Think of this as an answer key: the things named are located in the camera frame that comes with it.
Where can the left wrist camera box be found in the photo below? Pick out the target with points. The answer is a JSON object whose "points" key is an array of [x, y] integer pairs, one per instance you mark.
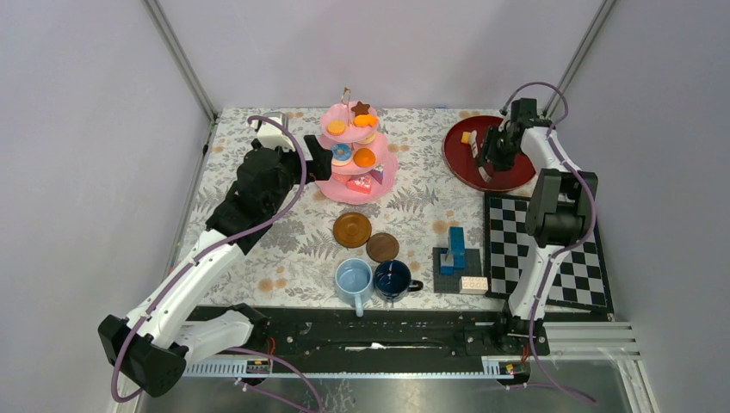
{"points": [[270, 136]]}

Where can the blue frosted donut toy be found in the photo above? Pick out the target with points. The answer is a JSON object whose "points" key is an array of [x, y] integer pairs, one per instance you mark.
{"points": [[342, 154]]}

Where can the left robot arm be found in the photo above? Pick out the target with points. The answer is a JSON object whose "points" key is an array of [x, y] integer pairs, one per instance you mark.
{"points": [[149, 345]]}

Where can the orange yellow fish pastry toy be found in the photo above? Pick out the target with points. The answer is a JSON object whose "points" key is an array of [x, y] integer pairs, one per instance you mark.
{"points": [[365, 120]]}

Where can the aluminium frame post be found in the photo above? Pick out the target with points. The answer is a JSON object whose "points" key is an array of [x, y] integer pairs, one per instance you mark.
{"points": [[595, 28], [168, 36]]}

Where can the floral patterned tablecloth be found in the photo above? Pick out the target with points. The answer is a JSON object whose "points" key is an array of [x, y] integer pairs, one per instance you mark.
{"points": [[294, 263]]}

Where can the brown star cookie toy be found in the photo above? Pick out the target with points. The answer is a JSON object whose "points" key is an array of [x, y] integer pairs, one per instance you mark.
{"points": [[360, 108]]}

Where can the pink three-tier cake stand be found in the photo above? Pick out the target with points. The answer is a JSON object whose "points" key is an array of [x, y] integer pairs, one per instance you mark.
{"points": [[337, 191]]}

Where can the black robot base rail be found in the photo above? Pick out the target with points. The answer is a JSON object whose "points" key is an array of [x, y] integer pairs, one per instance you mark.
{"points": [[383, 341]]}

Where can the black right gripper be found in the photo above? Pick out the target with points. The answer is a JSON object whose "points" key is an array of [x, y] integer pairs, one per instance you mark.
{"points": [[493, 153]]}

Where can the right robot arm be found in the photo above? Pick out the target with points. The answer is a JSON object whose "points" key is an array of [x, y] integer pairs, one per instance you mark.
{"points": [[561, 214]]}

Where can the dark brown wooden coaster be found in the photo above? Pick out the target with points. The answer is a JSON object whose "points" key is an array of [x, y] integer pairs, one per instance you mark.
{"points": [[382, 247]]}

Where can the light blue mug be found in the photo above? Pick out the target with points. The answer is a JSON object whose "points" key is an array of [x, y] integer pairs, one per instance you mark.
{"points": [[354, 283]]}

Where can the dark blue mug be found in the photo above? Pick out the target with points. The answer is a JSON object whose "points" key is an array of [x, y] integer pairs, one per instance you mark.
{"points": [[393, 281]]}

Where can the aluminium frame post right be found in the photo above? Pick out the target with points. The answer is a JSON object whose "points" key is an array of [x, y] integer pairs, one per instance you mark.
{"points": [[595, 28]]}

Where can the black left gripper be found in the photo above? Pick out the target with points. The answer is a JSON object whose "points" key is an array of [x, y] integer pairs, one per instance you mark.
{"points": [[311, 157]]}

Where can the orange round cookie toy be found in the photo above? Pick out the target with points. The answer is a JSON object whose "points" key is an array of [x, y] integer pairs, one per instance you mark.
{"points": [[336, 128]]}

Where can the blue building block tower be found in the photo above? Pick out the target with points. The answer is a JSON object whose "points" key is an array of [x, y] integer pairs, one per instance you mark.
{"points": [[453, 258]]}

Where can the grey building block baseplate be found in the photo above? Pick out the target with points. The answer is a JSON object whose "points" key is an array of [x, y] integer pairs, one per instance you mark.
{"points": [[450, 283]]}

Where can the yellow round cake toy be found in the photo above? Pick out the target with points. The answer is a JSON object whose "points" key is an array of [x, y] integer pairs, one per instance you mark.
{"points": [[368, 140]]}

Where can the black white checkerboard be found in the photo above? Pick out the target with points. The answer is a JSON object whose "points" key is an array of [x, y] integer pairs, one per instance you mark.
{"points": [[581, 282]]}

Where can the pink purple cake slice toy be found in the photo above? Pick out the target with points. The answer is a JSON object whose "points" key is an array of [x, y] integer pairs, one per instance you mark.
{"points": [[378, 174]]}

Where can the white building block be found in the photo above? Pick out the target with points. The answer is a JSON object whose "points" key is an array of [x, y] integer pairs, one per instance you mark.
{"points": [[477, 285]]}

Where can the orange tart toy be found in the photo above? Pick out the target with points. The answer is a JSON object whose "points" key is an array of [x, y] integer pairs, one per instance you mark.
{"points": [[364, 158]]}

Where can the aluminium frame post left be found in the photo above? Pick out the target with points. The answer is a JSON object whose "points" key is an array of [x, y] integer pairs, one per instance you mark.
{"points": [[168, 36]]}

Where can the light brown wooden coaster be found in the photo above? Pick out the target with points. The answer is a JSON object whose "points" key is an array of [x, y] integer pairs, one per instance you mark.
{"points": [[352, 230]]}

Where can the dark red round tray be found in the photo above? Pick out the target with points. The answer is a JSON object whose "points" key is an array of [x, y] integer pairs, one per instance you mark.
{"points": [[459, 158]]}

